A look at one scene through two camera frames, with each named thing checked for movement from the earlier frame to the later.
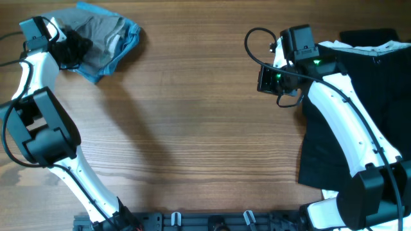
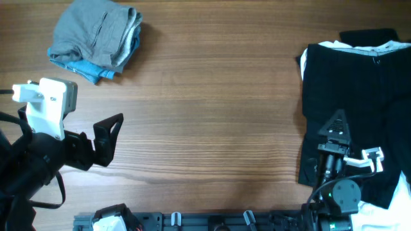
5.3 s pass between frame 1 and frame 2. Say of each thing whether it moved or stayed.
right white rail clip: stayed
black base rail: stayed
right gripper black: moved
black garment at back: stayed
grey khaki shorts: moved
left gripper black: moved
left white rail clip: stayed
